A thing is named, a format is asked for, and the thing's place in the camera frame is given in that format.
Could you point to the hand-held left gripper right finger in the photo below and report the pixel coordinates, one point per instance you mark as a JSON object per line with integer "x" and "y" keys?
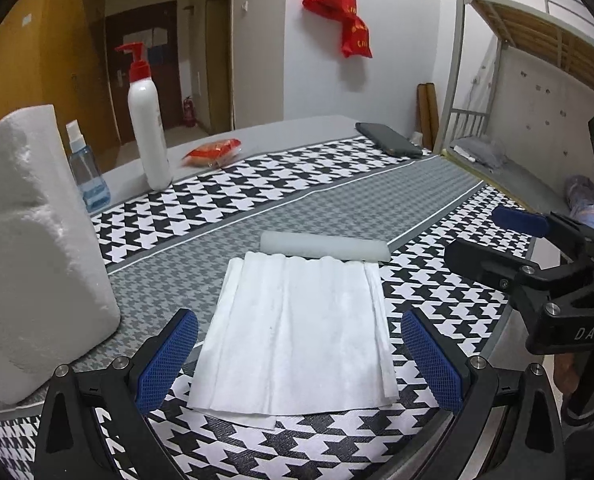
{"x": 432, "y": 355}

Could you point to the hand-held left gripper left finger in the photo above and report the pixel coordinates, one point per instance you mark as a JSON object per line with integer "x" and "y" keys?
{"x": 169, "y": 355}

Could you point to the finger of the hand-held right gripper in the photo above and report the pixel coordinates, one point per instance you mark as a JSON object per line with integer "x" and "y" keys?
{"x": 477, "y": 260}
{"x": 517, "y": 217}

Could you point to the white cloth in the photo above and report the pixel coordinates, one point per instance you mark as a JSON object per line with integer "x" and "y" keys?
{"x": 297, "y": 335}

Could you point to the white paper towel roll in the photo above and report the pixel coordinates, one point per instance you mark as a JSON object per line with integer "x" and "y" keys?
{"x": 37, "y": 260}

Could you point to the person's right hand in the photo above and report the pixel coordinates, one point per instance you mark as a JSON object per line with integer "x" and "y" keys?
{"x": 567, "y": 375}

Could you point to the printed folded bedding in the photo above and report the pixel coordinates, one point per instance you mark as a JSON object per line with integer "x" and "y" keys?
{"x": 584, "y": 200}

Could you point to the grey pillow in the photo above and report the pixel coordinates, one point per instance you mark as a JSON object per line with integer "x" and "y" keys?
{"x": 482, "y": 152}

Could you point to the leaning wooden boards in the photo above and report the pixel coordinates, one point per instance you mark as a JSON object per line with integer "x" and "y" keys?
{"x": 427, "y": 115}

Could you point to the black smartphone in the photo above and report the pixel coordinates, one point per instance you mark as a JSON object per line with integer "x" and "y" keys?
{"x": 389, "y": 140}

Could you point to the houndstooth tablecloth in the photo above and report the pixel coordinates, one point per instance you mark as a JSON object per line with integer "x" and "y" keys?
{"x": 227, "y": 200}

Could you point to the blue spray bottle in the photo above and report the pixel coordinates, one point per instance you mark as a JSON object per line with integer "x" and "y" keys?
{"x": 89, "y": 180}

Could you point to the metal bunk bed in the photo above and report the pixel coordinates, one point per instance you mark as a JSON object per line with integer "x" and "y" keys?
{"x": 527, "y": 20}

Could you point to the red snack packet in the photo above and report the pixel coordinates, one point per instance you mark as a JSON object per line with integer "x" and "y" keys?
{"x": 212, "y": 152}

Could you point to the white red pump lotion bottle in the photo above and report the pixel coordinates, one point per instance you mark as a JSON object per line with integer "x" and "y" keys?
{"x": 149, "y": 130}

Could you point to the red fire extinguisher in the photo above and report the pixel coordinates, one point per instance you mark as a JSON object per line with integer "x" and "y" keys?
{"x": 189, "y": 112}

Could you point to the dark brown door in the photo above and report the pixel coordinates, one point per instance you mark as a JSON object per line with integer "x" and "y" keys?
{"x": 169, "y": 85}

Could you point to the blue door notice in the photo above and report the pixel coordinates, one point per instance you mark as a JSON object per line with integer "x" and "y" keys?
{"x": 157, "y": 55}

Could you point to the white door notice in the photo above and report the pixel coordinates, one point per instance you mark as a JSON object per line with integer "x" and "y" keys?
{"x": 142, "y": 37}

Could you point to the wooden wardrobe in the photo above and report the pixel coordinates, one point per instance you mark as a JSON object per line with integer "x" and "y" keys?
{"x": 42, "y": 60}

